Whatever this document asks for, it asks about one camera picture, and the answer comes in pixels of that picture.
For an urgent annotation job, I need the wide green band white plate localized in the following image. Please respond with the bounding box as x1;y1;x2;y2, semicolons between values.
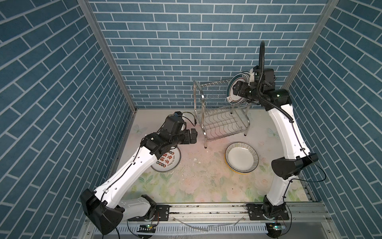
226;71;250;105

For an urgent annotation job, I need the white plate black striped rim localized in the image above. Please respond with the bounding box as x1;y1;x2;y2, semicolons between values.
224;142;259;173

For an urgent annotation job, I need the yellow rimmed polka dot plate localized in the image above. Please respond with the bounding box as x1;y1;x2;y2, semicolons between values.
227;164;248;175

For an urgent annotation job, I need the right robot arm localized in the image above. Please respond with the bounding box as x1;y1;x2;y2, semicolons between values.
233;41;318;220

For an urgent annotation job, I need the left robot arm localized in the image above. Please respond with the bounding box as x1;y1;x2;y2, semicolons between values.
80;112;198;235

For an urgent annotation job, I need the silver metal dish rack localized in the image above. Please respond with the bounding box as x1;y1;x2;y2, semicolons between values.
193;80;252;148

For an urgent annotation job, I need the left green circuit board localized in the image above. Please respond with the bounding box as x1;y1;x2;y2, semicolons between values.
137;225;157;234

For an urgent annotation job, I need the green circuit board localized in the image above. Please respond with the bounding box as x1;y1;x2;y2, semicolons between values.
266;223;286;239
137;225;157;234

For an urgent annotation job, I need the right green circuit board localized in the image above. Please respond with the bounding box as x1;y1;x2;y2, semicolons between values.
266;223;286;239

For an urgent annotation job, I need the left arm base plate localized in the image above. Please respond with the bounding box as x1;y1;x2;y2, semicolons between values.
149;205;170;222

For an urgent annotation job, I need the right corner aluminium post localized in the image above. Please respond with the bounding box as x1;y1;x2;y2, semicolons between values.
282;0;339;90

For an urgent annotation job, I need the corner aluminium post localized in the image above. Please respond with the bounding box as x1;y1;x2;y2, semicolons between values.
78;0;137;114
282;0;339;90

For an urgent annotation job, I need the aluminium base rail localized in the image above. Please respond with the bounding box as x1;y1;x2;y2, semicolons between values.
79;202;340;239

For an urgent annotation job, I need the white slotted cable duct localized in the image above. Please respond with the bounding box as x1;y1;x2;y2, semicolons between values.
117;223;267;236

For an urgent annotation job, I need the loose grey cable on rail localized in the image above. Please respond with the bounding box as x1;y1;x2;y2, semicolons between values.
170;215;245;232

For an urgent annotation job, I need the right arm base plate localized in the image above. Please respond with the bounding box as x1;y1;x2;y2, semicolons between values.
245;203;289;221

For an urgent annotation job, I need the left corner aluminium post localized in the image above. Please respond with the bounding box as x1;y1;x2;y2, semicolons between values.
78;0;137;114

